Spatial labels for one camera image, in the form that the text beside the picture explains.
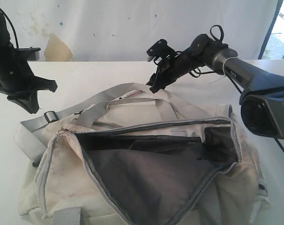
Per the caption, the white canvas backpack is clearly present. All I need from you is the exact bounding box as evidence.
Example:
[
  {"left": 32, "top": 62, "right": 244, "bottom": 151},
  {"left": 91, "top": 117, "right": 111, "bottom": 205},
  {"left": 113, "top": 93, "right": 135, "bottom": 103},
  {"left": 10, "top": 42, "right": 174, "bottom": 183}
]
[{"left": 15, "top": 83, "right": 269, "bottom": 225}]

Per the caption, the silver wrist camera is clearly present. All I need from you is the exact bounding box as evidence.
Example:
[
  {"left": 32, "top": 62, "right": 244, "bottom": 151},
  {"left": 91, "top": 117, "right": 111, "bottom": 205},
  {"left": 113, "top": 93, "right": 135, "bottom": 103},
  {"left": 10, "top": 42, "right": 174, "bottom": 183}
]
[
  {"left": 146, "top": 39, "right": 177, "bottom": 62},
  {"left": 17, "top": 47, "right": 41, "bottom": 61}
]

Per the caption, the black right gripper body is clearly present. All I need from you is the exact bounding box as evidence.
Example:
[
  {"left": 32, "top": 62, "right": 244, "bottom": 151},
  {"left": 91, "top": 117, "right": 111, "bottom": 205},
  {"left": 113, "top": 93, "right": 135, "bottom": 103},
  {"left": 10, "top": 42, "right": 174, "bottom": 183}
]
[{"left": 146, "top": 52, "right": 194, "bottom": 86}]

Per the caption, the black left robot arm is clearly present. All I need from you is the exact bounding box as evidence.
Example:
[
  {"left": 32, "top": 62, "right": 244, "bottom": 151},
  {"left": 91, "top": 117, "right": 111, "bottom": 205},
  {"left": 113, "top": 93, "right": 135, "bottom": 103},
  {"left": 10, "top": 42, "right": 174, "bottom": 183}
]
[{"left": 0, "top": 8, "right": 58, "bottom": 114}]

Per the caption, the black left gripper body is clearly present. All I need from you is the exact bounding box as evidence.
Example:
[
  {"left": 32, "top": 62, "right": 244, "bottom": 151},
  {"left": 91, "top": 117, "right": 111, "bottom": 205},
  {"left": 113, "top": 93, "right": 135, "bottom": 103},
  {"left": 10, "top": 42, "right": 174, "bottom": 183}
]
[{"left": 0, "top": 46, "right": 57, "bottom": 96}]

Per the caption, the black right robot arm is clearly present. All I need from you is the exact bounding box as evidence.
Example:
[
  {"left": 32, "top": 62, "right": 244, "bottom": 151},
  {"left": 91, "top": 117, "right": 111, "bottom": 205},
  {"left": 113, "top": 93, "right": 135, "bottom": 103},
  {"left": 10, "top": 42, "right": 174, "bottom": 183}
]
[{"left": 146, "top": 34, "right": 284, "bottom": 140}]

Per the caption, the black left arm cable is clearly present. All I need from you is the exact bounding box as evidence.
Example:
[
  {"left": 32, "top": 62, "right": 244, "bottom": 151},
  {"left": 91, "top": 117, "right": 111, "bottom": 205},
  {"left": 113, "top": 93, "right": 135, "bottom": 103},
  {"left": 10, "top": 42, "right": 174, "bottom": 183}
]
[{"left": 0, "top": 4, "right": 20, "bottom": 50}]

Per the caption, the black capped white marker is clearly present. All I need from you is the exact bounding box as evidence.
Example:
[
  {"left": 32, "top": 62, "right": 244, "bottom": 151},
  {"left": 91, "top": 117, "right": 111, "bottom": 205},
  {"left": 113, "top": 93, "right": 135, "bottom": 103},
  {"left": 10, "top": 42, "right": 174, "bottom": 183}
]
[{"left": 118, "top": 90, "right": 142, "bottom": 99}]

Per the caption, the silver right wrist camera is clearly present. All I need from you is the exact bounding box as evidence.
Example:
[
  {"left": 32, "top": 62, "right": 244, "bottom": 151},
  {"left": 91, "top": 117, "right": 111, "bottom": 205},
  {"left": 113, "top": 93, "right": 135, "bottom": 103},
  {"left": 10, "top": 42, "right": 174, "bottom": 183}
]
[{"left": 146, "top": 39, "right": 177, "bottom": 62}]

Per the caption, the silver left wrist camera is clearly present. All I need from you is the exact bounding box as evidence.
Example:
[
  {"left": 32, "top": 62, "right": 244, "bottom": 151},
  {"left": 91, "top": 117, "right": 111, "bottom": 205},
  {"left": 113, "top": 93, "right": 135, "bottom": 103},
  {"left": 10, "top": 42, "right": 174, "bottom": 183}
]
[{"left": 17, "top": 47, "right": 41, "bottom": 61}]

